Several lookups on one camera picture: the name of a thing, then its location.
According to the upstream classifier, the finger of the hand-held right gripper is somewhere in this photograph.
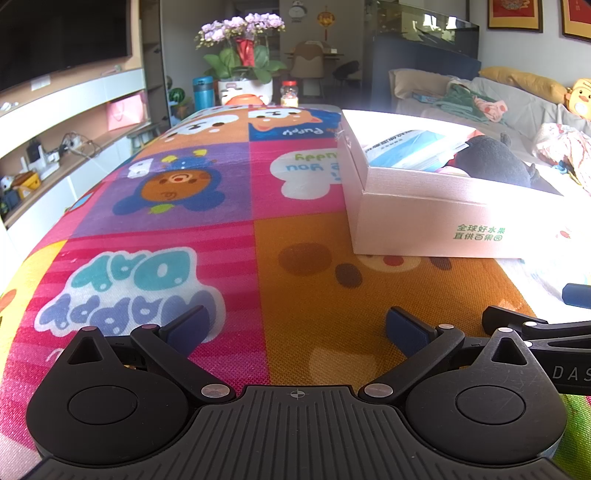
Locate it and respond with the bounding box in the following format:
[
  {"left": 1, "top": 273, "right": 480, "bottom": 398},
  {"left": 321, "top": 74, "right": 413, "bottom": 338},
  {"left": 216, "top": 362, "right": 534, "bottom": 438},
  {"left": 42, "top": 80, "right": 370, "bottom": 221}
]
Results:
[
  {"left": 562, "top": 284, "right": 591, "bottom": 308},
  {"left": 481, "top": 307, "right": 591, "bottom": 342}
]

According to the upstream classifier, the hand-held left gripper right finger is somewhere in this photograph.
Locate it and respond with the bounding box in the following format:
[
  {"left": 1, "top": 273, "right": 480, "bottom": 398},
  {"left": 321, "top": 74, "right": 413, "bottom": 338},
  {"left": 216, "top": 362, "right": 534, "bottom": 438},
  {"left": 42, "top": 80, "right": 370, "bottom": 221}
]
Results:
[{"left": 358, "top": 306, "right": 532, "bottom": 403}]

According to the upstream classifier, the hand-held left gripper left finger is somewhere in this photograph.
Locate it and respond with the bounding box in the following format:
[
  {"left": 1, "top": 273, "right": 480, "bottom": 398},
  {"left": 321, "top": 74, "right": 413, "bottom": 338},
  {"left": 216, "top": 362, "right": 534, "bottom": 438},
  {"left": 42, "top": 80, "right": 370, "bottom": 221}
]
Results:
[{"left": 65, "top": 306, "right": 236, "bottom": 401}]

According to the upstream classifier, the white cardboard box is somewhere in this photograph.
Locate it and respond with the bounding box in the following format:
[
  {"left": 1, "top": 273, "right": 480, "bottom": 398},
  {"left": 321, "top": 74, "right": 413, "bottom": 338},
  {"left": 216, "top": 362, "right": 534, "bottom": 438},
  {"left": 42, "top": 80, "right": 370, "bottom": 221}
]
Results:
[{"left": 336, "top": 108, "right": 591, "bottom": 260}]

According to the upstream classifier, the black plush toy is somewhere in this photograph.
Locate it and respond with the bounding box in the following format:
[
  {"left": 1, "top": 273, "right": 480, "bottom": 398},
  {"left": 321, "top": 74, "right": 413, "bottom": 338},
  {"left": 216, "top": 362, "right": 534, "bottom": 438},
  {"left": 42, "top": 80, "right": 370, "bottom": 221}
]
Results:
[{"left": 455, "top": 134, "right": 552, "bottom": 188}]

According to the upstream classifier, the blue and white packet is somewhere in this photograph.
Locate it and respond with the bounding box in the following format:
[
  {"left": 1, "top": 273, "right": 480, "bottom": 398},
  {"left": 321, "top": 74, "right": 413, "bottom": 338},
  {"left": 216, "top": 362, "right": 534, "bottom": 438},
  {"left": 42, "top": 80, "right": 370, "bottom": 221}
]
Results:
[{"left": 362, "top": 129, "right": 472, "bottom": 174}]

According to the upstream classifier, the colourful cartoon play mat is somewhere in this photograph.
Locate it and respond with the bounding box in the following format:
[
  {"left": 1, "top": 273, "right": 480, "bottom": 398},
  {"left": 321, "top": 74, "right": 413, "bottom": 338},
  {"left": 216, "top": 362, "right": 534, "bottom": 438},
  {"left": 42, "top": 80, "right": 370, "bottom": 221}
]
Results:
[{"left": 0, "top": 104, "right": 591, "bottom": 480}]

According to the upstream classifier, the pink floral cloth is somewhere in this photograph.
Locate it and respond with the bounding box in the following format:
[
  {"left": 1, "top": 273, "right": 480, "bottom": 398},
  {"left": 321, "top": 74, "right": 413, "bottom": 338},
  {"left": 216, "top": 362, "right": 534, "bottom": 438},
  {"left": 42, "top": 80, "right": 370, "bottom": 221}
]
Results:
[{"left": 531, "top": 122, "right": 591, "bottom": 185}]

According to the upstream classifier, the grey sofa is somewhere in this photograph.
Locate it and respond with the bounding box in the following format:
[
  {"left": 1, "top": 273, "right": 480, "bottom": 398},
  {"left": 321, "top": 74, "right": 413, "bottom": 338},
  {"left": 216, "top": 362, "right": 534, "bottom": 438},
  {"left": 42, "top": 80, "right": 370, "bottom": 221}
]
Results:
[{"left": 388, "top": 67, "right": 591, "bottom": 195}]

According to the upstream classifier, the yellow duck plush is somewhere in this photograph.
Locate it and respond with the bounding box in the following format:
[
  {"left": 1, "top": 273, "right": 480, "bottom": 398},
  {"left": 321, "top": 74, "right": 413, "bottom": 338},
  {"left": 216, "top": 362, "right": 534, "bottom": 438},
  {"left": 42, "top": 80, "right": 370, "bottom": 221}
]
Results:
[{"left": 564, "top": 78, "right": 591, "bottom": 114}]

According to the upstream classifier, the pink pig toy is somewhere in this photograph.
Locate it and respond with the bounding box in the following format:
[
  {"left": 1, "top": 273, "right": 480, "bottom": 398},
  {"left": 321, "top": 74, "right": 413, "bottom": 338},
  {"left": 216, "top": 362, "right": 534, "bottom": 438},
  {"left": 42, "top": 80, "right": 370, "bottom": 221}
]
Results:
[{"left": 473, "top": 96, "right": 509, "bottom": 121}]

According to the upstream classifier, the yellow toy house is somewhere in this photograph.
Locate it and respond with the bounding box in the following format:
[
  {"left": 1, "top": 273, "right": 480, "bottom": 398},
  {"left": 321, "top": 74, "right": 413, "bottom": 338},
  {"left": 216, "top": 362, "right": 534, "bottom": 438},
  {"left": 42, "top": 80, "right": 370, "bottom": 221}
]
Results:
[{"left": 9, "top": 171, "right": 40, "bottom": 199}]

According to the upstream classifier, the green clothing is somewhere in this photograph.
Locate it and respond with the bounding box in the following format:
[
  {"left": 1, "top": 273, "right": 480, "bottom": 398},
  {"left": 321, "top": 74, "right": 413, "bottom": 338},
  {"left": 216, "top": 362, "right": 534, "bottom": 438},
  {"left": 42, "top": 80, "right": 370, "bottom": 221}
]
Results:
[{"left": 434, "top": 83, "right": 490, "bottom": 121}]

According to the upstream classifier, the yellow pillow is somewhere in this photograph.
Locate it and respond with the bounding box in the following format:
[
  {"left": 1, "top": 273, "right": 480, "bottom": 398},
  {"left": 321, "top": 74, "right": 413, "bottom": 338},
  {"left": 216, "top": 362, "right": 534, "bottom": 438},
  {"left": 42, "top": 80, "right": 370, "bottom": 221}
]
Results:
[{"left": 478, "top": 66, "right": 568, "bottom": 100}]

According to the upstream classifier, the white router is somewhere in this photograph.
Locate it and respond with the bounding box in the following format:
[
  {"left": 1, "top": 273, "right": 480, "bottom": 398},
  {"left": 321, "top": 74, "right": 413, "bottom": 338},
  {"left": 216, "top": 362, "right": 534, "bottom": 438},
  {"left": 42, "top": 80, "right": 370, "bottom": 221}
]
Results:
[{"left": 21, "top": 143, "right": 61, "bottom": 178}]

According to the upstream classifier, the pink paper bag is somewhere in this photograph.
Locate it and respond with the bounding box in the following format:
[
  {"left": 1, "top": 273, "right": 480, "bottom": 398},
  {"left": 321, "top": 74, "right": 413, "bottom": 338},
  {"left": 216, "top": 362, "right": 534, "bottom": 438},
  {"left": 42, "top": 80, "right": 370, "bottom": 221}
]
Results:
[{"left": 106, "top": 95, "right": 148, "bottom": 134}]

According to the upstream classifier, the blue thermos bottle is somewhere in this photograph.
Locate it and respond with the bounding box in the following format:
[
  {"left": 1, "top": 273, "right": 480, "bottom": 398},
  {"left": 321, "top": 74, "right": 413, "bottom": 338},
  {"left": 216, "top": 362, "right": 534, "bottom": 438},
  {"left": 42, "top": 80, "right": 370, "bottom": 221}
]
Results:
[{"left": 192, "top": 76, "right": 214, "bottom": 112}]

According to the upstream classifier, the orange round toy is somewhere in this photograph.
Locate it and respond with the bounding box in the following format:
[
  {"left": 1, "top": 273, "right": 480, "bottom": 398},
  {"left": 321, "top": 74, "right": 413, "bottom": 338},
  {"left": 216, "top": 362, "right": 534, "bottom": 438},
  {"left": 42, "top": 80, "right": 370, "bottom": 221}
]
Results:
[{"left": 222, "top": 92, "right": 265, "bottom": 106}]

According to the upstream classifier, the beige pillow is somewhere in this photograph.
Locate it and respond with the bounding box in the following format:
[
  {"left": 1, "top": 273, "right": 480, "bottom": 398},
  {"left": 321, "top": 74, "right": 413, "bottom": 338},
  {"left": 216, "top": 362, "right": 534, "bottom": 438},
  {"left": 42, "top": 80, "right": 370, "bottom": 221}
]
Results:
[{"left": 389, "top": 68, "right": 453, "bottom": 100}]

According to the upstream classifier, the black chair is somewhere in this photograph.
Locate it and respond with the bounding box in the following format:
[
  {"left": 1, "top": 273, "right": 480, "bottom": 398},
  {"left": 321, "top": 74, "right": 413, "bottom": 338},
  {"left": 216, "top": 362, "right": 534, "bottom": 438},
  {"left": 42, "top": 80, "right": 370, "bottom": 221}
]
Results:
[{"left": 332, "top": 60, "right": 361, "bottom": 90}]

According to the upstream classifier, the dark blue cabinet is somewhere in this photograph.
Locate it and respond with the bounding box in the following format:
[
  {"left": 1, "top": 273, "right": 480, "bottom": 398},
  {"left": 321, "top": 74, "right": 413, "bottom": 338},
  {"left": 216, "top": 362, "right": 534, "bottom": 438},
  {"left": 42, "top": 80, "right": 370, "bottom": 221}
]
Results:
[{"left": 369, "top": 34, "right": 481, "bottom": 112}]

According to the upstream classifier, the potted purple orchid plant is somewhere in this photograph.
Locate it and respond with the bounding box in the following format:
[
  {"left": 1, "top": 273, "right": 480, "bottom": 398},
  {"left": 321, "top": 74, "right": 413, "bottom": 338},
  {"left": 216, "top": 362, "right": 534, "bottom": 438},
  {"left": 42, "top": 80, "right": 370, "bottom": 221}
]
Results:
[{"left": 196, "top": 13, "right": 287, "bottom": 104}]

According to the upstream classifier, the red framed picture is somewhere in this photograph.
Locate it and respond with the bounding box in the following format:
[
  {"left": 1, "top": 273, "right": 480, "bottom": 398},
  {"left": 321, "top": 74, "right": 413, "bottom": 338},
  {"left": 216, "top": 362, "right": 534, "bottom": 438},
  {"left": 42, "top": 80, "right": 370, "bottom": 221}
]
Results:
[
  {"left": 487, "top": 0, "right": 543, "bottom": 32},
  {"left": 561, "top": 0, "right": 591, "bottom": 42}
]

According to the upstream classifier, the beige dining chair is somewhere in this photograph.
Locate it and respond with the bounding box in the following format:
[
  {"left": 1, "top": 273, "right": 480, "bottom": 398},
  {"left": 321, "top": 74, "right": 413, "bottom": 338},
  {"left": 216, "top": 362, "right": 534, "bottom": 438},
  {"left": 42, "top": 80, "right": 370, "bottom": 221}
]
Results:
[{"left": 292, "top": 41, "right": 326, "bottom": 93}]

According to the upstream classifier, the glass fish tank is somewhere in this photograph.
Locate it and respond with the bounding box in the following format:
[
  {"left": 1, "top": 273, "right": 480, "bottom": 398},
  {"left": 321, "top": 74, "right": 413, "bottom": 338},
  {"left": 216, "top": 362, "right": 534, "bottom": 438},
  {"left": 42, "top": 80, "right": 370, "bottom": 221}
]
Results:
[{"left": 372, "top": 0, "right": 479, "bottom": 58}]

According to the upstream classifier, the black television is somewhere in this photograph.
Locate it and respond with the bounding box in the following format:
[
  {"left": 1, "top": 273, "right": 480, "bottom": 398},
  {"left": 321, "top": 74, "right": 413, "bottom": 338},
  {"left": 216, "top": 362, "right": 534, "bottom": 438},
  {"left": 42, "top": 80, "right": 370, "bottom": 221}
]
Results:
[{"left": 0, "top": 0, "right": 130, "bottom": 93}]

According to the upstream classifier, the power strip with cables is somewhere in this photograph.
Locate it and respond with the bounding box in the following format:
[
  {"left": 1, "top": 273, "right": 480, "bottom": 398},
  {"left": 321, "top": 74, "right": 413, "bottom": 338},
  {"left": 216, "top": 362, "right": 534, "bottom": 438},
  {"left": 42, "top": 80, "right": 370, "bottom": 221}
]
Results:
[{"left": 60, "top": 134, "right": 100, "bottom": 158}]

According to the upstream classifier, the white wall shelf unit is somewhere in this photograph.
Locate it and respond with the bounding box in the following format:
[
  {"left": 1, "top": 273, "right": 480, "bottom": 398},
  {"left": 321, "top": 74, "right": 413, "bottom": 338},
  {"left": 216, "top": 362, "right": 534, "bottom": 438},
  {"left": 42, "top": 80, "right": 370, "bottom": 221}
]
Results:
[{"left": 0, "top": 60, "right": 162, "bottom": 232}]

